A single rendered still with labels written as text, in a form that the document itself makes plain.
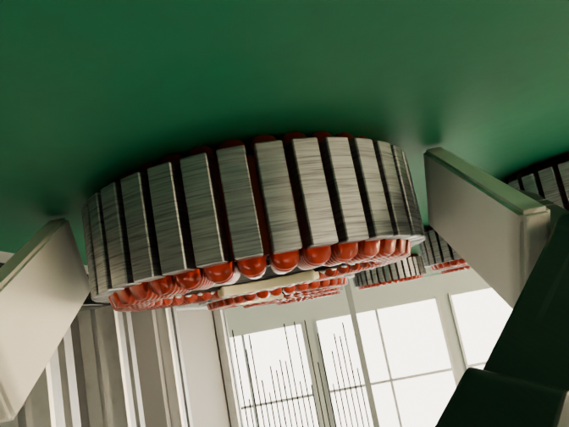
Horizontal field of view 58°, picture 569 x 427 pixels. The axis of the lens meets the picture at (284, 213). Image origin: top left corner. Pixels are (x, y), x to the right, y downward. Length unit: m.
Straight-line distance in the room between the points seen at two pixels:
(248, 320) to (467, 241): 6.50
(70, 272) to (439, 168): 0.13
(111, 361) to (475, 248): 0.30
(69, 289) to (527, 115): 0.16
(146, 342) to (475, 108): 0.36
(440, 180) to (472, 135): 0.02
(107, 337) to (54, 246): 0.22
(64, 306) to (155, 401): 0.29
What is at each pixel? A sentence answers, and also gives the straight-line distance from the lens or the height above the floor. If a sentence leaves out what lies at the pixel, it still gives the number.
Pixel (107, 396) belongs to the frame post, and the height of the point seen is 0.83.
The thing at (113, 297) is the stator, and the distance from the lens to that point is 0.16.
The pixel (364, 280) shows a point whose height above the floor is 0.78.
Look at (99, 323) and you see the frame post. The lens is 0.41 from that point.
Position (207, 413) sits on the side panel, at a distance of 0.61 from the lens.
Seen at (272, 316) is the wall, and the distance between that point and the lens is 6.61.
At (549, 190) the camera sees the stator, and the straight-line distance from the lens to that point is 0.27.
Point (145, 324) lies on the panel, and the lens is 0.46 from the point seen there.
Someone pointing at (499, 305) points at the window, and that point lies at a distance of 6.95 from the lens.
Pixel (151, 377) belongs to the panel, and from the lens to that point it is 0.46.
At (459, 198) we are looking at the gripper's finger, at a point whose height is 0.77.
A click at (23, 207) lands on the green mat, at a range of 0.18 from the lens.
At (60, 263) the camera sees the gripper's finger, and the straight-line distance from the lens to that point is 0.18.
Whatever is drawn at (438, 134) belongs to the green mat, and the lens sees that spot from 0.18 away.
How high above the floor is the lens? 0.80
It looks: 11 degrees down
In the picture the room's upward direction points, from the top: 169 degrees clockwise
